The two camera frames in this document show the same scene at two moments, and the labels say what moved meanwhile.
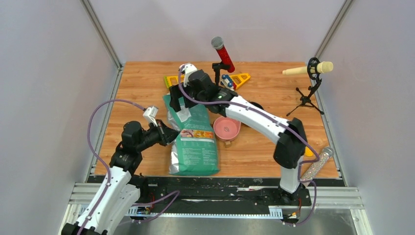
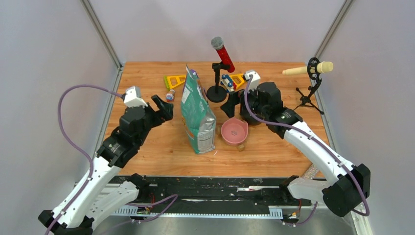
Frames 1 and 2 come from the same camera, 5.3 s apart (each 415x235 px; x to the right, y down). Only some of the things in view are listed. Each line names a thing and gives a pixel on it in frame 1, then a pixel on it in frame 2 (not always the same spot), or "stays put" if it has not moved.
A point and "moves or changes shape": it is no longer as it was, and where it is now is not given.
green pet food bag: (194, 151) moves or changes shape
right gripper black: (176, 93) -> (235, 97)
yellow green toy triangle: (168, 80) stays put
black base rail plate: (216, 196) stays put
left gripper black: (166, 134) -> (166, 114)
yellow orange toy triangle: (239, 79) stays put
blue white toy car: (226, 82) stays put
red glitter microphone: (218, 43) stays put
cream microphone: (323, 67) stays put
